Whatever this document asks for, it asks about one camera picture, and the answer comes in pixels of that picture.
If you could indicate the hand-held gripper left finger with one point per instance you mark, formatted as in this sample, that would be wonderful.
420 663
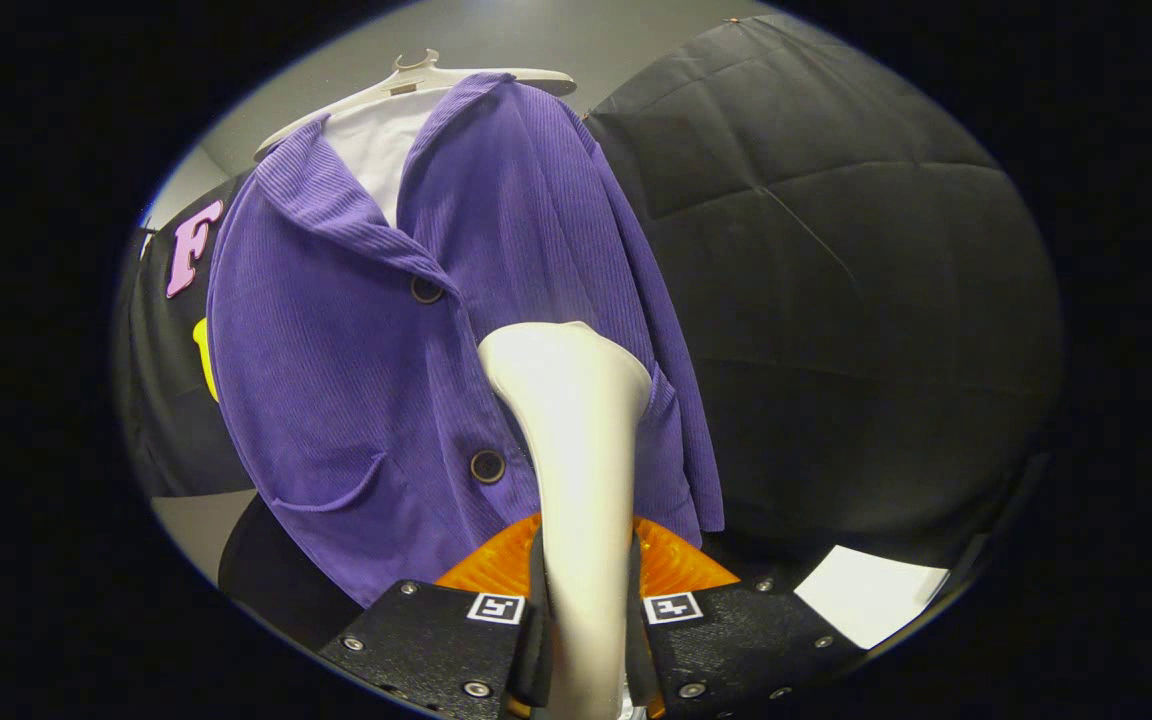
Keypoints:
446 640

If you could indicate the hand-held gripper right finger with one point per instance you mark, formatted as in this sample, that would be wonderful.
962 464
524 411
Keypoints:
736 640

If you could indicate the white garment steamer head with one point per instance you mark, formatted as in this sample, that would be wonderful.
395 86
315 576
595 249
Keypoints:
576 450

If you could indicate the white clothes hanger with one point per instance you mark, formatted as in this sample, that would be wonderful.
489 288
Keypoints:
406 78

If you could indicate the grey cabinet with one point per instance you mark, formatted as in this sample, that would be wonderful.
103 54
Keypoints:
196 530

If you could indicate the white mannequin torso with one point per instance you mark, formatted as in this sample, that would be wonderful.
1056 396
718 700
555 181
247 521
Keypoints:
381 150

